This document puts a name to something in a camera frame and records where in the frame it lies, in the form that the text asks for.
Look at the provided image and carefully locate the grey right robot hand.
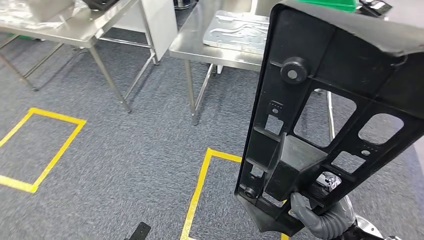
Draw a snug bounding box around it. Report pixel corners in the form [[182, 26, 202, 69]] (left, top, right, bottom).
[[289, 171, 357, 227]]

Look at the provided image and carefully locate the black plastic plate part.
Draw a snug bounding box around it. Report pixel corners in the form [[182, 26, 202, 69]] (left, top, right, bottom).
[[234, 0, 424, 238], [82, 0, 120, 11]]

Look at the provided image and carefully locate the steel workbench table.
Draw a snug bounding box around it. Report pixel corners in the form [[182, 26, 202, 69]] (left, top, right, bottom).
[[168, 0, 336, 141]]

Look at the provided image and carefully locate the yellow floor tape square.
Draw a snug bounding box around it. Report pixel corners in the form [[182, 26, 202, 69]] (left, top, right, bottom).
[[180, 148, 289, 240], [0, 107, 87, 194]]

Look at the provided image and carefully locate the aluminium fixture plate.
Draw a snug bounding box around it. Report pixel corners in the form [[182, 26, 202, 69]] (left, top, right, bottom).
[[202, 9, 271, 56]]

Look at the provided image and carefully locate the green plastic crate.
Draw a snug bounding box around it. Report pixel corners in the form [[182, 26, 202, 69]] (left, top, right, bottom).
[[296, 0, 359, 13]]

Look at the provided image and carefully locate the black charger box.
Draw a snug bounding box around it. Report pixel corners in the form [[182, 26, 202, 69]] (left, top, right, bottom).
[[356, 0, 393, 17]]

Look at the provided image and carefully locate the white cabinet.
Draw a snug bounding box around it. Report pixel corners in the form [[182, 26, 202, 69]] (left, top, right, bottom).
[[112, 0, 179, 63]]

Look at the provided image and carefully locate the steel side table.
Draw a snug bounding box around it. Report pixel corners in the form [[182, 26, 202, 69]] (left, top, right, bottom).
[[0, 0, 160, 114]]

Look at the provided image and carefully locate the chrome stanchion post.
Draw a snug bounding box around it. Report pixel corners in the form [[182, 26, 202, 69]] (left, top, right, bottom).
[[173, 0, 195, 10]]

